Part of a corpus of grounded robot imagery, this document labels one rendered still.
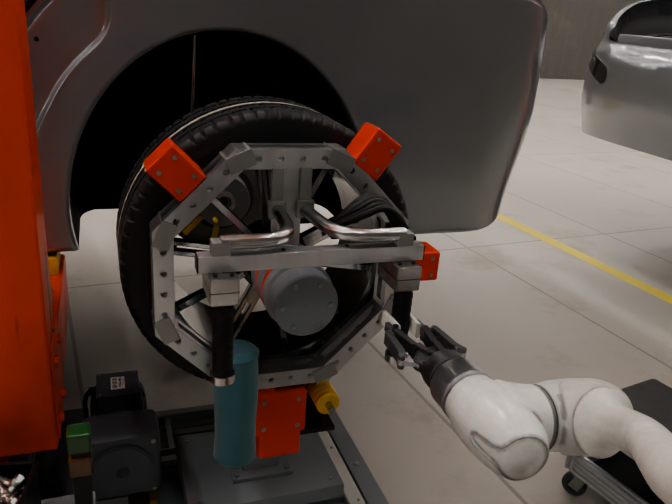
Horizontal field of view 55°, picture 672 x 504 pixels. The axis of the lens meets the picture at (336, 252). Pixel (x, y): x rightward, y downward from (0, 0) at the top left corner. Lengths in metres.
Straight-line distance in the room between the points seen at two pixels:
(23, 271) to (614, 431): 0.99
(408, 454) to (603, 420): 1.35
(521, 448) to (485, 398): 0.09
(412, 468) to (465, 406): 1.26
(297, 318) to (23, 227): 0.51
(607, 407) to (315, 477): 0.97
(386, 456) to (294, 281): 1.17
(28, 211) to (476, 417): 0.81
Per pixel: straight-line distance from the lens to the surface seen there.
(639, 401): 2.20
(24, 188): 1.22
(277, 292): 1.21
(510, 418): 0.95
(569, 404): 1.03
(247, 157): 1.25
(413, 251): 1.22
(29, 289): 1.28
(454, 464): 2.28
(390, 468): 2.22
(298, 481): 1.79
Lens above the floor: 1.39
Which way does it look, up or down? 21 degrees down
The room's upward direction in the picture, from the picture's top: 4 degrees clockwise
